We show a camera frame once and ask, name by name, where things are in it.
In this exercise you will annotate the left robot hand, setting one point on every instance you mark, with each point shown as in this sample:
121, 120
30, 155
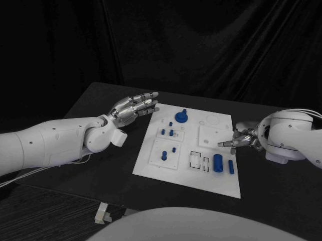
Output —
127, 111

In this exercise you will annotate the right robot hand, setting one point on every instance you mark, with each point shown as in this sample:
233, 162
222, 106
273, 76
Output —
240, 140

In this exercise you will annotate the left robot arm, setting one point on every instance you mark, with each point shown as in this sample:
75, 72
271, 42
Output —
55, 139

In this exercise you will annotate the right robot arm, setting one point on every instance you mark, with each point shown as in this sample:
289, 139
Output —
291, 139

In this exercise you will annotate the white task board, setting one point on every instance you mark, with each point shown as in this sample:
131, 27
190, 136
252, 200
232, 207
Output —
183, 169

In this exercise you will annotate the thin blue cylinder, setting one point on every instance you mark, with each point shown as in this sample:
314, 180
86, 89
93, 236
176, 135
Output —
230, 166

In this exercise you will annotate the thick blue cylinder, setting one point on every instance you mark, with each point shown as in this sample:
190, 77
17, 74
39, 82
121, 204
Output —
217, 163

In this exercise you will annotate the blue gear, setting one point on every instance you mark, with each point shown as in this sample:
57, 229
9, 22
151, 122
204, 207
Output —
181, 116

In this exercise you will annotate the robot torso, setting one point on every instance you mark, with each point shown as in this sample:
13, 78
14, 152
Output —
196, 226

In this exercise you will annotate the white table leg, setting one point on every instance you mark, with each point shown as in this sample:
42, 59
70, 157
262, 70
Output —
102, 215

